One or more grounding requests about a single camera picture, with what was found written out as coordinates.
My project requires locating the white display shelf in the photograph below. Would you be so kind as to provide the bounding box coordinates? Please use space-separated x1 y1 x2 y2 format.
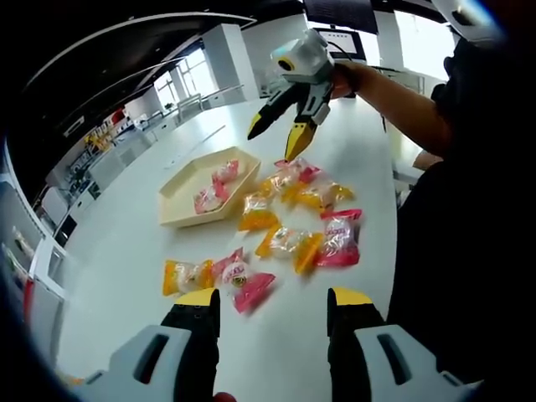
0 217 70 307

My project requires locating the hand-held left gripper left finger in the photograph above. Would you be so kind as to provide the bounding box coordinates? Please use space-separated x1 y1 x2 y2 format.
79 287 222 402

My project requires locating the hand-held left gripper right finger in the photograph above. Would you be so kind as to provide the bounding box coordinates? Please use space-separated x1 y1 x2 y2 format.
326 286 474 402

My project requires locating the yellow marshmallow packet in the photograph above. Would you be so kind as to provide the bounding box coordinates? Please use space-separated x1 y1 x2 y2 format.
162 259 215 297
255 225 326 276
237 194 280 234
257 173 302 202
288 180 355 213

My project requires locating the yellow display figure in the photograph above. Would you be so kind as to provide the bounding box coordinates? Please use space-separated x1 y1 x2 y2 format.
83 132 114 154

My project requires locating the person's right hand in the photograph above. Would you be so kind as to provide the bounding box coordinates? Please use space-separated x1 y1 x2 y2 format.
330 60 361 100

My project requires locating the white chest-worn device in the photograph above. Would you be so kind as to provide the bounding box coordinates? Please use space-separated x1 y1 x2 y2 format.
430 0 503 43

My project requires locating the white chair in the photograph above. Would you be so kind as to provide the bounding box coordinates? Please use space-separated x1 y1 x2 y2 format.
175 95 206 122

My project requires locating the beige hexagonal bowl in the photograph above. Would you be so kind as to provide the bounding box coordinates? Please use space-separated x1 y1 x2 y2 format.
157 145 261 229

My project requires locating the pink marshmallow packet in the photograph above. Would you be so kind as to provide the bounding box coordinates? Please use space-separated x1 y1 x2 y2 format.
211 247 277 315
211 157 240 185
192 186 229 215
313 208 363 269
274 157 324 184

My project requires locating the person's black-clothed torso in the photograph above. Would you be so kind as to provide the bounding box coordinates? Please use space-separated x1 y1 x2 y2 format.
387 37 536 386

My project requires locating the white low cabinet row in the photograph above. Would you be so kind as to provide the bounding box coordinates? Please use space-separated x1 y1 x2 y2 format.
45 125 177 219

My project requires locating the black hanging screen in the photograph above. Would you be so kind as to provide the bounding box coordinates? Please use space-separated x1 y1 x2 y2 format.
303 0 376 34

